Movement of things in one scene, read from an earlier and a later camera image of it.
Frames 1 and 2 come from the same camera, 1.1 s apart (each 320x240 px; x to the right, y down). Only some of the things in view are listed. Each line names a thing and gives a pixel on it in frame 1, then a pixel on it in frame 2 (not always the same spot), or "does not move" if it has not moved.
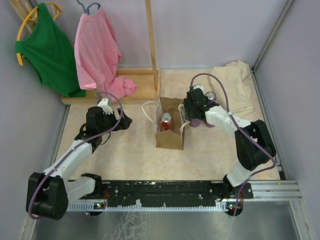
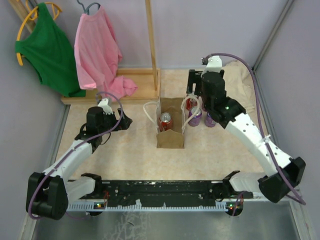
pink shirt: (98, 55) does not move
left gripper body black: (110, 121) does not move
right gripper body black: (189, 109) -> (207, 103)
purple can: (194, 122) does not move
